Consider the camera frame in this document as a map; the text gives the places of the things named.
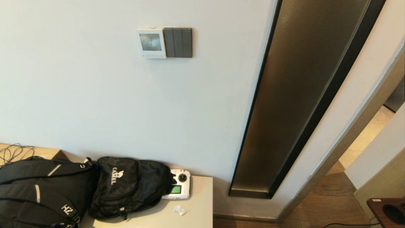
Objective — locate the white wall thermostat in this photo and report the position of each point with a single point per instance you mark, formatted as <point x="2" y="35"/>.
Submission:
<point x="151" y="42"/>

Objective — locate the white remote controller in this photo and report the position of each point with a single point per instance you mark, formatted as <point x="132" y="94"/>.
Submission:
<point x="182" y="186"/>

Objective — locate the beige cabinet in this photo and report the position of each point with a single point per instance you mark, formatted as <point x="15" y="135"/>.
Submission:
<point x="199" y="196"/>

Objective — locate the crumpled clear plastic wrapper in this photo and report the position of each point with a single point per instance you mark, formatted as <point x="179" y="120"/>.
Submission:
<point x="180" y="210"/>

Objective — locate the black Camel backpack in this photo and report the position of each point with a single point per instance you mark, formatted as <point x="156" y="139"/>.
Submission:
<point x="126" y="190"/>

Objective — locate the light wooden desk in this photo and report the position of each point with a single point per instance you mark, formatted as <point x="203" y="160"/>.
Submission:
<point x="47" y="153"/>

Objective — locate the black backpack with grey stripes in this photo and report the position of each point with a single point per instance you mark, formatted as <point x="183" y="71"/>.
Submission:
<point x="31" y="190"/>

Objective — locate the dark brown wooden table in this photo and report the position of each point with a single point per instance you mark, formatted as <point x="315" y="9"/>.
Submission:
<point x="379" y="209"/>

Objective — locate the grey wall light switch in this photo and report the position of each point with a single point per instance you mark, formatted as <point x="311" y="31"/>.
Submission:
<point x="178" y="42"/>

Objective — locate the grey door frame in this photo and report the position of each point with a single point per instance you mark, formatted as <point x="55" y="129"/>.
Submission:
<point x="348" y="136"/>

